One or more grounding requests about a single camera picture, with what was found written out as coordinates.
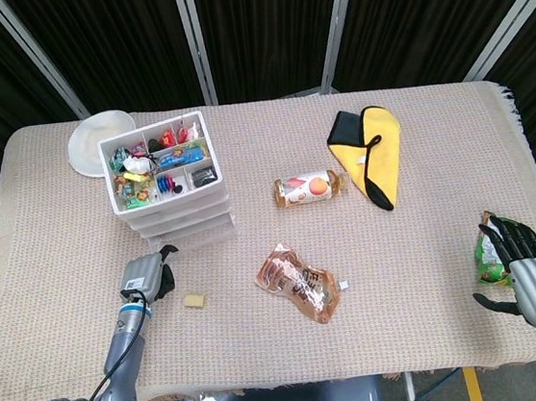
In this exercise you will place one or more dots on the green snack bag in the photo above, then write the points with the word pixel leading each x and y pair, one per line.
pixel 486 258

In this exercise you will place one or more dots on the brown spouted refill pouch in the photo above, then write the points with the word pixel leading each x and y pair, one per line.
pixel 302 288

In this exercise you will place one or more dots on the peach tea bottle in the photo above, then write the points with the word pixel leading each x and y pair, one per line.
pixel 312 187

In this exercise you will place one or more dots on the metal table leg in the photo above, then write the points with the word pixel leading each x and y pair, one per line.
pixel 410 390

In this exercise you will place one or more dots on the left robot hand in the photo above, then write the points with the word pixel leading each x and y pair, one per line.
pixel 143 277

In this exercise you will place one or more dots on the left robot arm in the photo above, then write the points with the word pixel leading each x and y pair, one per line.
pixel 121 353

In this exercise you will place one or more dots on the shiny foil candy packet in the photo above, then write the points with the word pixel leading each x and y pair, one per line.
pixel 137 198

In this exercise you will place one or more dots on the blue and pink discs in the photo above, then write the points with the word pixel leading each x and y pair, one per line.
pixel 165 183

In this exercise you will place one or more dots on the white drawer organizer with items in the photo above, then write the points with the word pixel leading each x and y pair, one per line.
pixel 153 124

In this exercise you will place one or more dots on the beige woven tablecloth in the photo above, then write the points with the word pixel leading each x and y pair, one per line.
pixel 267 360

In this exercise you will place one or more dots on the yellow and black cloth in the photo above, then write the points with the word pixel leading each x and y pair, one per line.
pixel 380 144

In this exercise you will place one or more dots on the white plate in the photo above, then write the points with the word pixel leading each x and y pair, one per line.
pixel 83 144

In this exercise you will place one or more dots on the yellow eraser block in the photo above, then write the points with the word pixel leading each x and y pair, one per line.
pixel 195 301

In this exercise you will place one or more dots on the dark grey metal part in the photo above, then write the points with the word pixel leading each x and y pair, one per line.
pixel 204 177

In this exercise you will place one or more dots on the white plastic storage drawer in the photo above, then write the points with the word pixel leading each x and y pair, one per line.
pixel 177 210

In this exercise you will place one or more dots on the yellow packet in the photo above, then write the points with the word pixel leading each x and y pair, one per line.
pixel 133 176

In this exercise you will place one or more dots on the red small toy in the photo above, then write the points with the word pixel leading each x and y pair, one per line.
pixel 167 139

